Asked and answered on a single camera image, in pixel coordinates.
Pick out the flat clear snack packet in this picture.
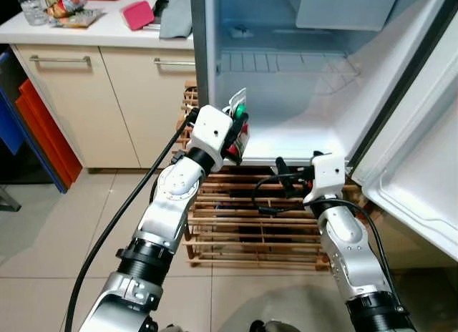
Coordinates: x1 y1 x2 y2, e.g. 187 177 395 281
57 9 104 29

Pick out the clear plastic water bottle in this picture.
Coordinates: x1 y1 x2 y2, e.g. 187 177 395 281
14 0 49 26

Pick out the clear packet with red print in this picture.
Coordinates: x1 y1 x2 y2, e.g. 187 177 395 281
226 87 251 165

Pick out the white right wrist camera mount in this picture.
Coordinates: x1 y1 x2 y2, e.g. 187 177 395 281
309 152 348 204

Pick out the blue board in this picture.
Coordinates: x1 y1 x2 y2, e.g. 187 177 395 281
0 49 69 193

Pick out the fridge thermostat knob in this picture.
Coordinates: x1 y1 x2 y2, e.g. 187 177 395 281
229 24 255 39

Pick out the grey cloth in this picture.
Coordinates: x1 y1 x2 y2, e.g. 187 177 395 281
159 0 194 39

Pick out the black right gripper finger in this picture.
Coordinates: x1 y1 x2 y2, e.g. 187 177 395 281
274 157 293 198

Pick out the small grey fridge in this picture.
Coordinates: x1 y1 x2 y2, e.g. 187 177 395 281
190 0 448 168

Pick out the white freezer compartment flap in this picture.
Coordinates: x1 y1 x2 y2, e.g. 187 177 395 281
295 0 401 31

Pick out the metal cabinet bar handle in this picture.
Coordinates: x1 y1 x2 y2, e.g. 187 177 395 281
152 57 195 68
29 54 92 67

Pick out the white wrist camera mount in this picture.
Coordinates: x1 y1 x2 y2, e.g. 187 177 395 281
187 104 234 154
309 152 348 204

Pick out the orange board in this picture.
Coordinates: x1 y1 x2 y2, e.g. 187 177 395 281
14 78 83 186

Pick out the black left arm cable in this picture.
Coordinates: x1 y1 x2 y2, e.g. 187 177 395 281
64 109 200 332

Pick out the clear fridge shelf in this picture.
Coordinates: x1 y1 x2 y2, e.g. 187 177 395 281
218 49 359 79

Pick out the cream kitchen cabinet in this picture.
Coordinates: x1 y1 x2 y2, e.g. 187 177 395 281
11 35 198 170

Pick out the wooden slatted rack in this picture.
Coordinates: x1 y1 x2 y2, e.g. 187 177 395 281
175 80 373 268

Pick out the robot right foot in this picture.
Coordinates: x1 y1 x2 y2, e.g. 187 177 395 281
249 319 283 332

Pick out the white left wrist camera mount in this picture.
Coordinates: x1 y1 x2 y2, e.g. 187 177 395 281
187 104 234 154

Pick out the clear bag of brown snacks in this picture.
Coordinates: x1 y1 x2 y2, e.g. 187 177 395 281
43 0 87 18

